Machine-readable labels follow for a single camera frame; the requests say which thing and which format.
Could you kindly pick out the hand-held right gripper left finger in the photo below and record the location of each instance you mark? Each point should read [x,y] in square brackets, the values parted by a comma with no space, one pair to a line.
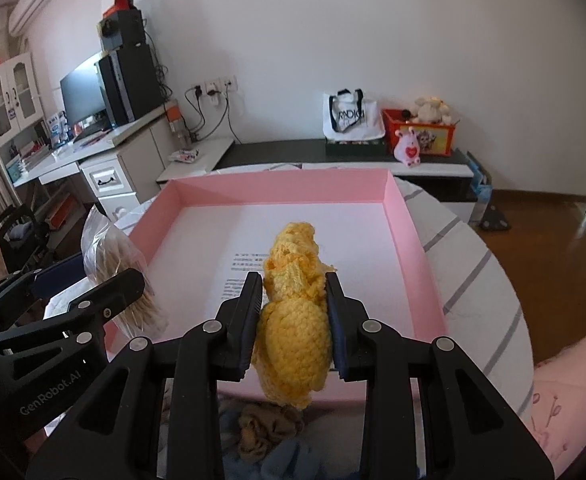
[250,320]

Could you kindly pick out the white desk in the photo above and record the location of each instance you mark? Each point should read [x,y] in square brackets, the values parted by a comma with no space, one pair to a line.
[63,157]

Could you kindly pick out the white wall sockets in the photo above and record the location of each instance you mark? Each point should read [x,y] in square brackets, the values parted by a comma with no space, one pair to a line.
[228,81]

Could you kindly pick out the white low shelf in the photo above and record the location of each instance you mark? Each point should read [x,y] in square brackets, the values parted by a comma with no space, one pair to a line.
[208,152]

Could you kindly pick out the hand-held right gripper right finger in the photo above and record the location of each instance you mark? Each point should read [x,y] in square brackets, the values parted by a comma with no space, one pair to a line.
[335,320]

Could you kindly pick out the black metal bracket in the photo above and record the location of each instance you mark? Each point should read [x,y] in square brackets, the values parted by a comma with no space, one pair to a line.
[495,220]

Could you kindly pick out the blue white desk boxes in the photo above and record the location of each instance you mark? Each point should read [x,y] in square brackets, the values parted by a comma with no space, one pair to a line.
[57,130]

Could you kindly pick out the red toy box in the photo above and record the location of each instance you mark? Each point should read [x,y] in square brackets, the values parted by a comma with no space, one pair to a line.
[438,140]

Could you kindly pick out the orange white container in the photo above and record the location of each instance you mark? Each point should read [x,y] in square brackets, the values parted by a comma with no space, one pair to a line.
[174,112]

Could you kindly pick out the black box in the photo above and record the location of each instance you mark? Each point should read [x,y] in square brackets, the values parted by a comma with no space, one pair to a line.
[128,27]

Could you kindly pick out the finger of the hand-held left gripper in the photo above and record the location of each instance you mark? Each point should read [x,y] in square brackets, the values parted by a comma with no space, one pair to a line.
[53,275]
[118,287]

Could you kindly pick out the cream plush sheep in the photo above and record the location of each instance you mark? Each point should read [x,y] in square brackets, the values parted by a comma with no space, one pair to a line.
[430,109]

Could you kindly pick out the light blue fleece hat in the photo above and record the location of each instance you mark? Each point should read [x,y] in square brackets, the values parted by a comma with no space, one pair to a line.
[293,462]

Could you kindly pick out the white tote bag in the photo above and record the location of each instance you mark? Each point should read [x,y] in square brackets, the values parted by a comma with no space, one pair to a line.
[358,120]

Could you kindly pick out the yellow crochet toy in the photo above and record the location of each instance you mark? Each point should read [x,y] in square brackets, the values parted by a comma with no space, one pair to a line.
[293,335]

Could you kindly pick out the stack of books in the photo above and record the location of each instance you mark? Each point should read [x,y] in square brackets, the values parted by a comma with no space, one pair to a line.
[25,160]

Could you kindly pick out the round striped table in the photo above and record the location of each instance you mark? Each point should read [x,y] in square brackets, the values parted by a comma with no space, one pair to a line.
[473,280]

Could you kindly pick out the pink printed fabric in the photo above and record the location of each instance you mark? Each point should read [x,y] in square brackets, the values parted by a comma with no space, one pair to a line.
[573,390]

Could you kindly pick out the small snack packet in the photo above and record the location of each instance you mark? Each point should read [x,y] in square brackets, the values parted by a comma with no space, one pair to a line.
[183,156]

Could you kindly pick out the white drawer cabinet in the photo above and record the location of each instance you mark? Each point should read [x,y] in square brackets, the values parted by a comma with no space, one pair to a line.
[113,180]

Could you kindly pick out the clear bag of cotton swabs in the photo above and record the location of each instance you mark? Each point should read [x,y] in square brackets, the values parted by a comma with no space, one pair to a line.
[108,255]

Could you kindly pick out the black computer tower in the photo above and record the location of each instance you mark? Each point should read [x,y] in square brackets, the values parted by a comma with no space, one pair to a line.
[133,85]

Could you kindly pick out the tan scrunchie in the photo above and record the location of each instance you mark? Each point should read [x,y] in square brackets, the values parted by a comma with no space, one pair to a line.
[263,430]

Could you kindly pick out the black computer monitor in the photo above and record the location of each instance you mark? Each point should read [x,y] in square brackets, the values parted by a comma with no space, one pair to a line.
[80,92]

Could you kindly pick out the pink heart plush toy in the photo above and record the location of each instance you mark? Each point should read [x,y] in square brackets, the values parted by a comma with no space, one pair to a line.
[408,152]

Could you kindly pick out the black office chair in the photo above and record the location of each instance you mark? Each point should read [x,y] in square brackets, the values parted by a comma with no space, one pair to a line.
[18,230]

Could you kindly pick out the pink cardboard box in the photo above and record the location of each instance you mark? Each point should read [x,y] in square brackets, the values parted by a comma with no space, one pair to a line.
[273,190]

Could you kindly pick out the black low bench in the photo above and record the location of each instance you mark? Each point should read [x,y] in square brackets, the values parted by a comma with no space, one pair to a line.
[283,150]

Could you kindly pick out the white glass-door cabinet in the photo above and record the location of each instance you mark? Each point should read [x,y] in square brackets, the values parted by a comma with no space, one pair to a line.
[18,105]

